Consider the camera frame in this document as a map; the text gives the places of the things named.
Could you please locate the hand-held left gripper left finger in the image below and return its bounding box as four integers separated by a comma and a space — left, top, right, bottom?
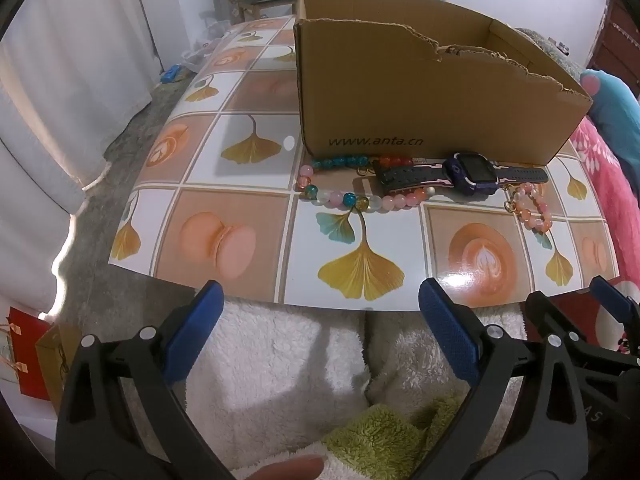
55, 280, 236, 480

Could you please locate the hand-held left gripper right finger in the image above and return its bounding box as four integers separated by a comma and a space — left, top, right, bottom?
418, 277, 591, 480

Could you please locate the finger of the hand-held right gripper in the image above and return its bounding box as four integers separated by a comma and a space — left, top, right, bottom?
589, 276, 640, 318
520, 290, 631, 361

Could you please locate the pink bead bracelet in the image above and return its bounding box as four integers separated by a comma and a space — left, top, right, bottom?
512, 182, 555, 233

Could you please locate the purple smartwatch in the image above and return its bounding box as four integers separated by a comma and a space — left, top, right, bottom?
375, 151, 549, 196

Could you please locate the colourful bead necklace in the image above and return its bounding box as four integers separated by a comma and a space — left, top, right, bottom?
297, 154, 443, 213

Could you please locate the brown cardboard box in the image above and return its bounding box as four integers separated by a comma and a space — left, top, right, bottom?
292, 0, 594, 167

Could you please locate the person's left hand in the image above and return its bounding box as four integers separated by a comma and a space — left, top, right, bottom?
247, 455, 326, 480

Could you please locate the white fluffy blanket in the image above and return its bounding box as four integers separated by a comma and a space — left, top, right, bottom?
120, 285, 531, 480

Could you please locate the pink floral blanket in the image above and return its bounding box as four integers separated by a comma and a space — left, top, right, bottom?
570, 120, 640, 306

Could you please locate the green fluffy cloth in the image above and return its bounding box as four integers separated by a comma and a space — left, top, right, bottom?
320, 395, 471, 480

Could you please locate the brown gift bag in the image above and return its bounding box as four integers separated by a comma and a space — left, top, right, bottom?
35, 325, 81, 411

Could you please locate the red gift bag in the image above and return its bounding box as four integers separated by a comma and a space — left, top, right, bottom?
0, 306, 53, 403

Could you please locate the teal plush toy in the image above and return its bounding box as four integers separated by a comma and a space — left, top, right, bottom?
580, 69, 640, 171

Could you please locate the dark wooden cabinet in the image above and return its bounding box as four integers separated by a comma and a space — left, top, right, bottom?
585, 0, 640, 96

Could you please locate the clear plastic bag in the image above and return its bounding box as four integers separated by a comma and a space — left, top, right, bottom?
180, 10, 231, 73

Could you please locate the white curtain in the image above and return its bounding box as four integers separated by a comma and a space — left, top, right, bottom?
0, 0, 166, 311

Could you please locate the wooden chair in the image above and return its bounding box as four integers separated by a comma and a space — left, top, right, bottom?
237, 0, 301, 23

